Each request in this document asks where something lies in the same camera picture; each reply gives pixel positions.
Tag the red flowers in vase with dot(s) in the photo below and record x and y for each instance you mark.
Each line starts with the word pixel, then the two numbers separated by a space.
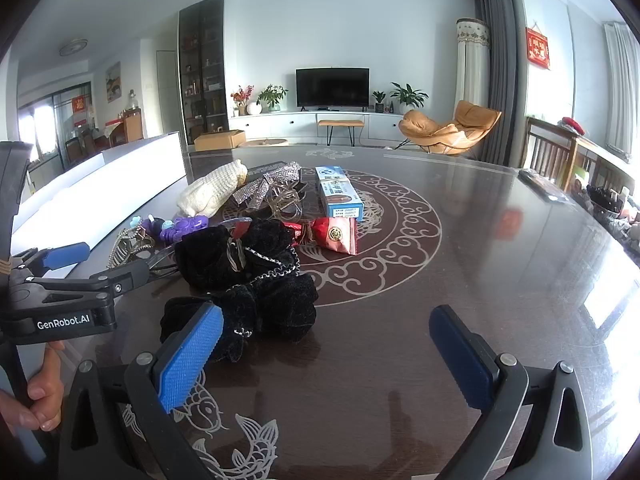
pixel 241 95

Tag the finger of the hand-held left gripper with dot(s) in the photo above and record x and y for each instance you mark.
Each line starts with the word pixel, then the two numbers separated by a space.
pixel 65 255
pixel 122 277

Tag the brown cardboard box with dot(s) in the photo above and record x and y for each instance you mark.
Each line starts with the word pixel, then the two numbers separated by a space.
pixel 220 139

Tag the small red packet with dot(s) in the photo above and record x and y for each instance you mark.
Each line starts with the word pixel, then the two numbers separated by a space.
pixel 296 232

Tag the white storage box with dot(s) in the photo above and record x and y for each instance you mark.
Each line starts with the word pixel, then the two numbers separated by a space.
pixel 125 170

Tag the person's left hand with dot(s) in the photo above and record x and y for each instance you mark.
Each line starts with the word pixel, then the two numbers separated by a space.
pixel 45 395

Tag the round ceiling light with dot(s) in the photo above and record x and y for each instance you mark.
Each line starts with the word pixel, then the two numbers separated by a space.
pixel 73 47

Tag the rhinestone bow hair clip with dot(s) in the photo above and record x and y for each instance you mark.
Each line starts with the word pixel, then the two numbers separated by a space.
pixel 260 187

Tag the white curtain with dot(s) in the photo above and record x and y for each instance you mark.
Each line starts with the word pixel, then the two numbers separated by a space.
pixel 622 90

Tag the dark glass display cabinet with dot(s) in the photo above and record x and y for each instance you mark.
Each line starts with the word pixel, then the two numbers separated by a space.
pixel 200 70

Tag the white television cabinet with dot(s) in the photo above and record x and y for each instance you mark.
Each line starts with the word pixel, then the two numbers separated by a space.
pixel 280 122

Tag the wooden slatted side table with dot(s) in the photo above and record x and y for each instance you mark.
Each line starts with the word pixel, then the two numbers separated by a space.
pixel 550 155

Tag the white round vase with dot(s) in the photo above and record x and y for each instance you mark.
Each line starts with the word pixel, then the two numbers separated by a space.
pixel 255 108

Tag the wooden dining chairs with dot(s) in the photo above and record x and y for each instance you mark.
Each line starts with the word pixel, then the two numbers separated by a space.
pixel 87 145

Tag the dark wooden desktop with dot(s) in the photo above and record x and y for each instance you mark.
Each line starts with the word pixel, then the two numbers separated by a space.
pixel 400 310

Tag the standing air conditioner with cover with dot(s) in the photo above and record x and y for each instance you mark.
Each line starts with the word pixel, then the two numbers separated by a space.
pixel 472 70

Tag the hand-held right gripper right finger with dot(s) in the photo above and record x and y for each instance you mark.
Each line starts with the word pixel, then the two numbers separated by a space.
pixel 460 355

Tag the small green potted plant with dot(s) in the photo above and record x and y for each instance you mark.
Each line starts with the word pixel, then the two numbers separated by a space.
pixel 379 100

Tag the orange lounge chair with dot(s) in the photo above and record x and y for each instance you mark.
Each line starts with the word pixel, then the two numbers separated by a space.
pixel 450 127

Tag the beige bow hair clip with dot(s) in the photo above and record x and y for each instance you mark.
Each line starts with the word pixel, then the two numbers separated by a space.
pixel 207 190

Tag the framed wall painting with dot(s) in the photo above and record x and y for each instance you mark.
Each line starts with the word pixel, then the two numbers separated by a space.
pixel 114 82

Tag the large leafy potted plant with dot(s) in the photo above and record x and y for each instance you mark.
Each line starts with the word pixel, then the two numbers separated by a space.
pixel 409 96

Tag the red cloth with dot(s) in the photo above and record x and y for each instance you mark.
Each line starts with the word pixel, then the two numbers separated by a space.
pixel 572 125

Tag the wooden bench with black legs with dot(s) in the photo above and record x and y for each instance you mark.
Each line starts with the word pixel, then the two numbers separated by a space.
pixel 340 123

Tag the grey curtain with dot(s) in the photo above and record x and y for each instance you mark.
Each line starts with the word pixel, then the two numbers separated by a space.
pixel 495 70

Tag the black television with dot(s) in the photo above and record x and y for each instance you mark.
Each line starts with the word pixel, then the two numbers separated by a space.
pixel 332 87

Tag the purple butterfly toy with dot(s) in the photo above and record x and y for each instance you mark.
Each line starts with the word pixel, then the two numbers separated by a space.
pixel 187 225

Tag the red snack packet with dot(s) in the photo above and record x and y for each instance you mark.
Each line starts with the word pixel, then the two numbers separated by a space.
pixel 335 235

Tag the pile of mixed clutter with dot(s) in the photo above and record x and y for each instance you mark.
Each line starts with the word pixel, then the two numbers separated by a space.
pixel 610 205

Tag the round beige pet bed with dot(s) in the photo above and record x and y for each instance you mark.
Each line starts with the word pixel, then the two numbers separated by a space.
pixel 267 142

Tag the red wall hanging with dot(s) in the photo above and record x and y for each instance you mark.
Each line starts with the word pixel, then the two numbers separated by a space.
pixel 537 47

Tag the red door decoration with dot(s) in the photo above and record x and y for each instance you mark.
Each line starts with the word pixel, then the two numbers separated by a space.
pixel 80 105

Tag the beige woven claw clip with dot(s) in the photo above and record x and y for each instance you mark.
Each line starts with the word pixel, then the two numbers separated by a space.
pixel 125 252

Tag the blue cardboard box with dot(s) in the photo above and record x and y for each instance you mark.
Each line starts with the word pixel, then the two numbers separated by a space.
pixel 336 190

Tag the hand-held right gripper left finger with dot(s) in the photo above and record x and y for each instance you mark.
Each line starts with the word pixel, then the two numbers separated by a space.
pixel 190 355

